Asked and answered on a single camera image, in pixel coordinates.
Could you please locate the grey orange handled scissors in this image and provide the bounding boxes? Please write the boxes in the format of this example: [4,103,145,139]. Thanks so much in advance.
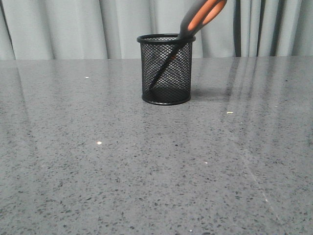
[149,0,227,89]

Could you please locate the black mesh pen bucket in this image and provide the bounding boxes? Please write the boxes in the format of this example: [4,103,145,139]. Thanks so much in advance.
[136,34,196,105]

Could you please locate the grey pleated curtain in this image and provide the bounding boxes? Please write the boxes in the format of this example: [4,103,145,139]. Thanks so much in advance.
[0,0,313,60]

